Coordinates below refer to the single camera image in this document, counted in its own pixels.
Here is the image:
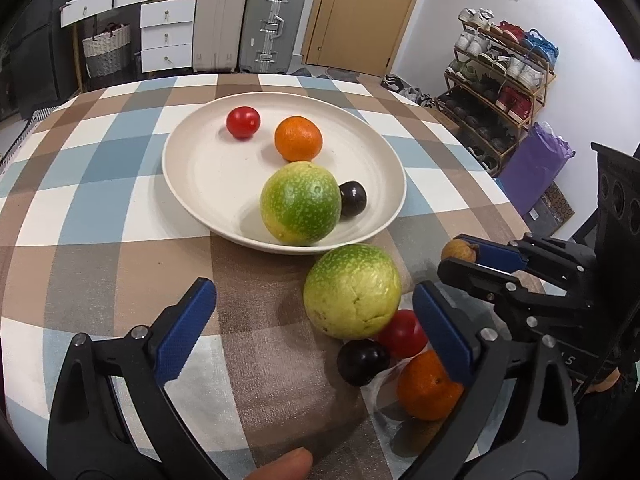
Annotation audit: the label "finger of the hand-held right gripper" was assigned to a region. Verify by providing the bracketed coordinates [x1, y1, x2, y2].
[439, 257, 541, 331]
[452, 233, 530, 273]

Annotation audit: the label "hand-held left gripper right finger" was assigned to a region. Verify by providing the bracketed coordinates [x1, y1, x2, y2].
[400, 281, 578, 480]

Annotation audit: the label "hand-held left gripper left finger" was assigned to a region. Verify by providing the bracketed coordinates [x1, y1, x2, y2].
[46, 277, 221, 480]

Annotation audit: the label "brown round fruit with stem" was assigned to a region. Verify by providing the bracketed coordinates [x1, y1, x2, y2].
[441, 239, 477, 263]

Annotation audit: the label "red tomato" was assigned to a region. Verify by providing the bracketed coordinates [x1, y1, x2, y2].
[226, 106, 261, 141]
[376, 309, 430, 359]

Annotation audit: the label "orange mandarin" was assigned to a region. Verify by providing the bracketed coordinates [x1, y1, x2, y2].
[397, 350, 466, 422]
[274, 116, 323, 163]

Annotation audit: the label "dark purple plum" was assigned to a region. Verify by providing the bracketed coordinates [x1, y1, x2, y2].
[339, 180, 368, 219]
[336, 340, 392, 387]

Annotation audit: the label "pale yellow-green citrus fruit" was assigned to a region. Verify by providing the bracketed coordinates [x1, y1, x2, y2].
[303, 243, 402, 340]

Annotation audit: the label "cream round plate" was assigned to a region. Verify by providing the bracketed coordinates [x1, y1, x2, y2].
[161, 91, 407, 256]

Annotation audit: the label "green and yellow citrus fruit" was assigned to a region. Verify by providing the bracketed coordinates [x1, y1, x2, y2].
[260, 161, 343, 247]

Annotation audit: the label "person's right hand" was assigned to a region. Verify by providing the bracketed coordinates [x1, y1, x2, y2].
[582, 367, 626, 395]

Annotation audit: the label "person's left hand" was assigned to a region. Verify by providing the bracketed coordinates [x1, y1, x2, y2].
[247, 447, 314, 480]

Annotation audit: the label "dark door mat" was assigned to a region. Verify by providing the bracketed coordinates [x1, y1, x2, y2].
[525, 182, 576, 236]

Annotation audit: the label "purple bag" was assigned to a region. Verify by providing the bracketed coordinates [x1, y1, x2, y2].
[499, 122, 575, 218]

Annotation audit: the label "wooden shoe rack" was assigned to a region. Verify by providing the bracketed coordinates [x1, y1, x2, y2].
[435, 7, 558, 176]

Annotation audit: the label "rows of sneakers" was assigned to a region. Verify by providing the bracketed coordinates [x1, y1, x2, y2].
[447, 7, 558, 116]

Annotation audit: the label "scattered shoes pile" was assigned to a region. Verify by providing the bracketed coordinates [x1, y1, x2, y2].
[380, 74, 436, 108]

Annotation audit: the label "wooden door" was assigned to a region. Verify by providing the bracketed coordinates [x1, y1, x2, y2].
[301, 0, 431, 77]

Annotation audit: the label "grey white woven basket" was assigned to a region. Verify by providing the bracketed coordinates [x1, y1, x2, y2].
[81, 22, 132, 78]

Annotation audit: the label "white desk with drawers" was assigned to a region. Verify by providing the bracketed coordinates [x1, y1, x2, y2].
[60, 0, 197, 96]

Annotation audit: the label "dark grey fridge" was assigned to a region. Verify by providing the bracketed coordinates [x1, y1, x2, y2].
[0, 0, 81, 121]

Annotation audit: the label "beige suitcase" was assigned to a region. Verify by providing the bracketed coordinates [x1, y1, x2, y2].
[192, 0, 251, 73]

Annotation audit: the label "silver suitcase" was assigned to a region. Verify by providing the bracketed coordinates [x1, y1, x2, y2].
[239, 0, 308, 73]

